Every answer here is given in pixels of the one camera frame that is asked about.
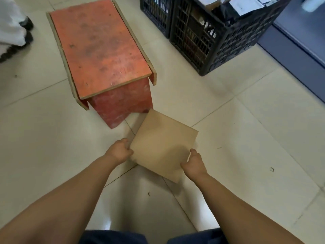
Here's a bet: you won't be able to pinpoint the person's left hand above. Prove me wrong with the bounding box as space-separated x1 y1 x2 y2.
104 138 134 165

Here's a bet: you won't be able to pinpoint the person's right hand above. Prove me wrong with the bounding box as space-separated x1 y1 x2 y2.
180 148 208 179

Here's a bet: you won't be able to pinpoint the brown cardboard sheet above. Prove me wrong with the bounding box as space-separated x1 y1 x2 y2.
129 109 199 184

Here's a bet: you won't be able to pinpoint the person's left forearm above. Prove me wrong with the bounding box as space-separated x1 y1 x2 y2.
0 154 120 244

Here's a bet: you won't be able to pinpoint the person's right forearm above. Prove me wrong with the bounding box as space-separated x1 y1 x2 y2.
187 173 305 244

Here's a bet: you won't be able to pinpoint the person's dark blue trousers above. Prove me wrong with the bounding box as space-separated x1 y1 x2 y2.
79 227 229 244

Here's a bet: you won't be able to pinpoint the red wooden stool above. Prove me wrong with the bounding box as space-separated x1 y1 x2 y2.
46 0 157 129

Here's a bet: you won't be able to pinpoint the large black plastic crate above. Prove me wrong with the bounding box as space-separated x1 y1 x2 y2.
169 0 292 77

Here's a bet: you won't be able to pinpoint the small black plastic crate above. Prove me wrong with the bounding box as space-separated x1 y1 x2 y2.
139 0 176 39

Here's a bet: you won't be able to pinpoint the grey cabinet base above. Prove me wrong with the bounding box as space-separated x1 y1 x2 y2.
258 0 325 104

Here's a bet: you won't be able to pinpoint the black plastic parcel bag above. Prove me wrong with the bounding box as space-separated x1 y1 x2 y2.
212 0 273 23

